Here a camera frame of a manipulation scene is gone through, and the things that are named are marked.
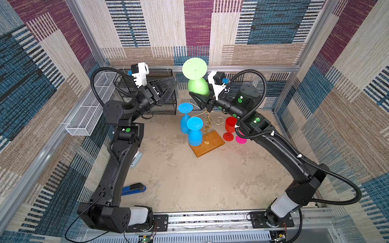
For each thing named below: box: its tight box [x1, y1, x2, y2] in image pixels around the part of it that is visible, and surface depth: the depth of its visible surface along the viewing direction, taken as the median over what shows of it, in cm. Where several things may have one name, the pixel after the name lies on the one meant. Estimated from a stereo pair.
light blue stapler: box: [130, 151, 143, 169], surface depth 96 cm
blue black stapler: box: [121, 182, 147, 196], surface depth 83 cm
